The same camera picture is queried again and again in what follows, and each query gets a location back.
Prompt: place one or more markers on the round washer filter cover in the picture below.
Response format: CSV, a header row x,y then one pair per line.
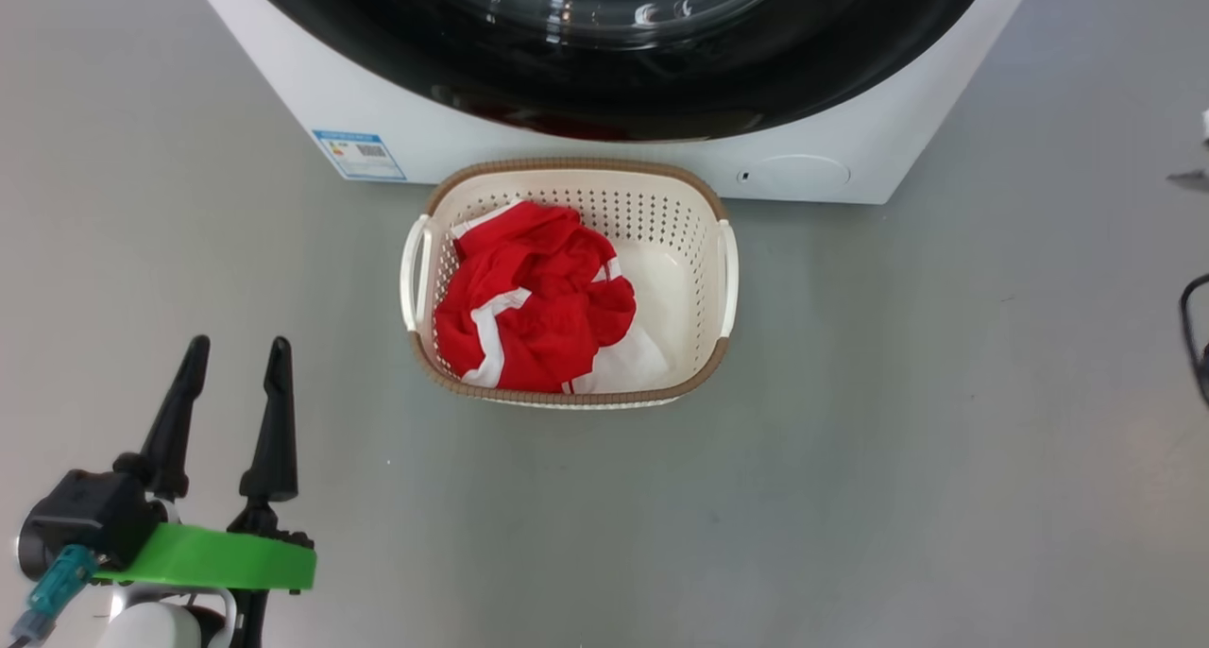
x,y
803,174

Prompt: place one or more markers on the white front-load washing machine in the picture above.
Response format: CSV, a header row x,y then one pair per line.
x,y
850,138

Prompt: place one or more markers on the red garment wide white stripe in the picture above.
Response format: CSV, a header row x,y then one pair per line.
x,y
538,317

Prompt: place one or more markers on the blue energy label sticker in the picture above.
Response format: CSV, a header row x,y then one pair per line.
x,y
359,154

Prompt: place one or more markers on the red white jersey striped cuffs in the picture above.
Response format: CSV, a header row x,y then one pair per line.
x,y
633,365

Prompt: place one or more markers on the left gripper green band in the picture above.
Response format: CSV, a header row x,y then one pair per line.
x,y
217,558

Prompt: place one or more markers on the cream perforated basket brown rim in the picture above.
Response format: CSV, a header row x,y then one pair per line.
x,y
685,251

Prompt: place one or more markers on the black round glass washer door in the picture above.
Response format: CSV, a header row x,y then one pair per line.
x,y
472,62

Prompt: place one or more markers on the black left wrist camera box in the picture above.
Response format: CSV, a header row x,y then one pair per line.
x,y
85,516

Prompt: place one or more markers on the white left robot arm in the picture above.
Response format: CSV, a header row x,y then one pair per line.
x,y
151,629

